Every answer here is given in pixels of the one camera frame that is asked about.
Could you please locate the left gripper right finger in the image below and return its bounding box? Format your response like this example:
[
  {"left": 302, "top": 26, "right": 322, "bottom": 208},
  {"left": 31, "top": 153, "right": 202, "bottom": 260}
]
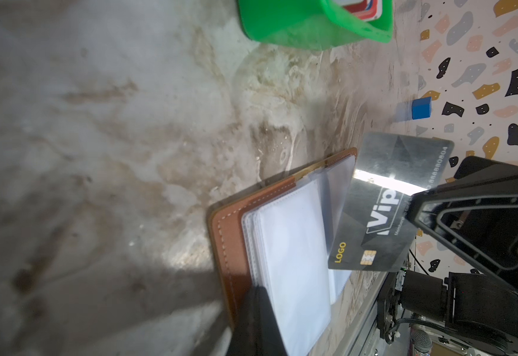
[{"left": 257, "top": 287, "right": 287, "bottom": 356}]

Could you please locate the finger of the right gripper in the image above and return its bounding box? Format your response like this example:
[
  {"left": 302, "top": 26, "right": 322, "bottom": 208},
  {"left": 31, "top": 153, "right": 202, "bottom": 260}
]
[{"left": 406, "top": 156, "right": 518, "bottom": 294}]

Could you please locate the green plastic card tray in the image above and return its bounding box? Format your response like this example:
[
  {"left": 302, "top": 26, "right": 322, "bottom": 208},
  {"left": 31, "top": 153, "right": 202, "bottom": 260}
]
[{"left": 238, "top": 0, "right": 394, "bottom": 50}]

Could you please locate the brown leather card holder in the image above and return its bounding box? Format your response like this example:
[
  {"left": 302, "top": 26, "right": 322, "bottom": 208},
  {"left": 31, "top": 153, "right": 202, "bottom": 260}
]
[{"left": 208, "top": 148, "right": 358, "bottom": 355}]

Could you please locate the small blue cube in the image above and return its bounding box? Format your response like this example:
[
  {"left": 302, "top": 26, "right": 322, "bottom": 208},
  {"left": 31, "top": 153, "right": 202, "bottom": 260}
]
[{"left": 412, "top": 96, "right": 432, "bottom": 120}]

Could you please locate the dark green VIP credit card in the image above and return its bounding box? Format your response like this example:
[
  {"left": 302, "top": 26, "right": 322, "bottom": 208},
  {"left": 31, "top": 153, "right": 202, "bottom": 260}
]
[{"left": 328, "top": 132, "right": 455, "bottom": 272}]

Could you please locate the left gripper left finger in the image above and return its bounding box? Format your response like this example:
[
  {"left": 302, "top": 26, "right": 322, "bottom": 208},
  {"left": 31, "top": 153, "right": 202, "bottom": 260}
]
[{"left": 226, "top": 287, "right": 259, "bottom": 356}]

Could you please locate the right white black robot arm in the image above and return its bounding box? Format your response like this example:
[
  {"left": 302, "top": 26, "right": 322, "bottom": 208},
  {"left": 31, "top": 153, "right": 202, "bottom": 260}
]
[{"left": 377, "top": 156, "right": 518, "bottom": 355}]

